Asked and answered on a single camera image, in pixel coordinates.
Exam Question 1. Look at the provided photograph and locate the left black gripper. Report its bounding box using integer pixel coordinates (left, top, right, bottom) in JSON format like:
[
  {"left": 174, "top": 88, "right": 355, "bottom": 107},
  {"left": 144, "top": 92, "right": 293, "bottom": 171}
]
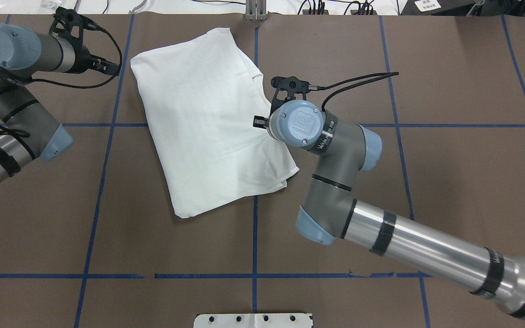
[{"left": 73, "top": 43, "right": 121, "bottom": 76}]

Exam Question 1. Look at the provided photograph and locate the white printed t-shirt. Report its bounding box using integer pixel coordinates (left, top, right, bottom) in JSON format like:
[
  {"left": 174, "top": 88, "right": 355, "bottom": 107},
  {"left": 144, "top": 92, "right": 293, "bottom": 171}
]
[{"left": 130, "top": 27, "right": 299, "bottom": 219}]

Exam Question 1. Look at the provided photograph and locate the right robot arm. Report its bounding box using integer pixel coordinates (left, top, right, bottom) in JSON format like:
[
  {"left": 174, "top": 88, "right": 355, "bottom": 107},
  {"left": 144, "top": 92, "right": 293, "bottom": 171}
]
[{"left": 252, "top": 105, "right": 525, "bottom": 328}]

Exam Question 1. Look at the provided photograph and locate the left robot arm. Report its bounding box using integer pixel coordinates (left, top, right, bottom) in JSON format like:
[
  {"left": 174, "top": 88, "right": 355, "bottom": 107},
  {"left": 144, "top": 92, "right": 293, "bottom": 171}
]
[{"left": 0, "top": 21, "right": 123, "bottom": 183}]

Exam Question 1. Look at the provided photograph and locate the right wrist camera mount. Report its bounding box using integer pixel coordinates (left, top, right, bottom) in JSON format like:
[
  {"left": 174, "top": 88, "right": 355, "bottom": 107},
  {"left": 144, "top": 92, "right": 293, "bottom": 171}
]
[{"left": 270, "top": 76, "right": 321, "bottom": 114}]

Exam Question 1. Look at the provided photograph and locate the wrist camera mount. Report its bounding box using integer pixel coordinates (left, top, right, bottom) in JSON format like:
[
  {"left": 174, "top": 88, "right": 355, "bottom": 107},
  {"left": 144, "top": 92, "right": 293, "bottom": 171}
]
[
  {"left": 270, "top": 76, "right": 321, "bottom": 114},
  {"left": 48, "top": 7, "right": 107, "bottom": 40}
]

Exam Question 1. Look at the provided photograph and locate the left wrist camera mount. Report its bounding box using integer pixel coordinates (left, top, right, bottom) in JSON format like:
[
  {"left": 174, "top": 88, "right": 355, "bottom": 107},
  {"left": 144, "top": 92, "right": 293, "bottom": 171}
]
[{"left": 48, "top": 7, "right": 107, "bottom": 40}]

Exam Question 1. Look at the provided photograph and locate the aluminium frame post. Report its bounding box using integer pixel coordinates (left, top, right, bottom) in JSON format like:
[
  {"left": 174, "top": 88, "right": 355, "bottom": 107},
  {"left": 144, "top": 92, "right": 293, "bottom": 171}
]
[{"left": 245, "top": 0, "right": 268, "bottom": 21}]

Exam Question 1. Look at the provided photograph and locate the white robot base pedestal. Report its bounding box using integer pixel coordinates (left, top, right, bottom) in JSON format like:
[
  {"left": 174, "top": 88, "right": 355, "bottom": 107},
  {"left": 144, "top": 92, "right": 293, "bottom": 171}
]
[{"left": 193, "top": 312, "right": 314, "bottom": 328}]

